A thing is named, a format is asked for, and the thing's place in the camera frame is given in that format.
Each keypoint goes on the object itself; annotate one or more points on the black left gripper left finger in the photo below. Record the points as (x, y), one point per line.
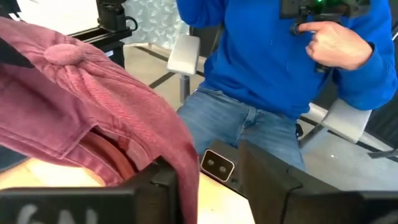
(77, 205)

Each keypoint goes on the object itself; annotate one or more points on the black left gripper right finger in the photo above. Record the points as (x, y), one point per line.
(280, 193)

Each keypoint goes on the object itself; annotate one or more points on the maroon cotton baseball cap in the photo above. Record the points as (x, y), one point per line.
(93, 93)

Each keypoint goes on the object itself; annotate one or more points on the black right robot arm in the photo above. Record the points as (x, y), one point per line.
(110, 15)

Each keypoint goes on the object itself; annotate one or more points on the person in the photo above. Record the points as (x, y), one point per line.
(264, 62)

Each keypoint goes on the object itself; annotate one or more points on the person's hand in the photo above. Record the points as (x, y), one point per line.
(339, 46)

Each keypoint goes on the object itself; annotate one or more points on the leaf-patterned privacy panel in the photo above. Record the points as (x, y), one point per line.
(155, 21)

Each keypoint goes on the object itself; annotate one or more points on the small silver-rimmed camera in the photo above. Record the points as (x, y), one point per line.
(217, 165)

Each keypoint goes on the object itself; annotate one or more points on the black aluminium table frame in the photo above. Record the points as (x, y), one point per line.
(102, 35)

